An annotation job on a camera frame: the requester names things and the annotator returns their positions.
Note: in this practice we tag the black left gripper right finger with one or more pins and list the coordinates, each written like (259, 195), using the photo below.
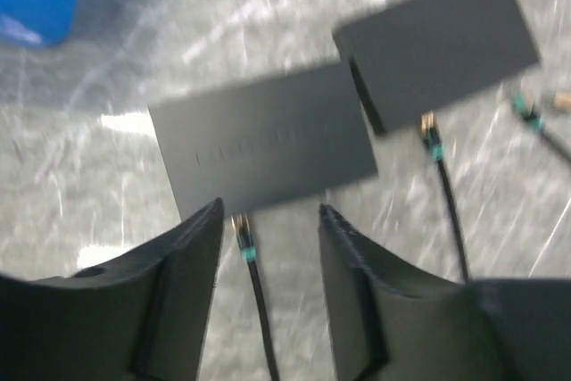
(389, 320)

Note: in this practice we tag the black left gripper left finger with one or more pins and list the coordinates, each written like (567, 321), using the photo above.
(140, 316)

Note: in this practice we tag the black network switch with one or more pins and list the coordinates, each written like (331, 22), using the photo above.
(418, 56)
(274, 140)

